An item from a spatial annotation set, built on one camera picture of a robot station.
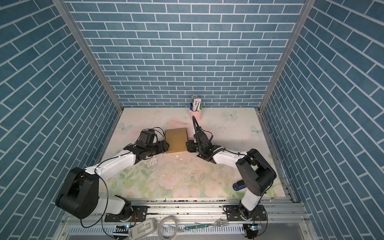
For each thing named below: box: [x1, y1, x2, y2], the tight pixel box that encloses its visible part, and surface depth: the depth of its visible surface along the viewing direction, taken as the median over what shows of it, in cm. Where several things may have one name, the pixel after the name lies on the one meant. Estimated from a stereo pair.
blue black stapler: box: [232, 180, 247, 191], surface depth 82 cm
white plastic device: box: [128, 218, 157, 240], surface depth 68 cm
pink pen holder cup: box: [189, 109, 203, 122], surface depth 110 cm
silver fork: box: [194, 216, 230, 227], surface depth 72 cm
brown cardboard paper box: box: [165, 127, 188, 154], surface depth 91 cm
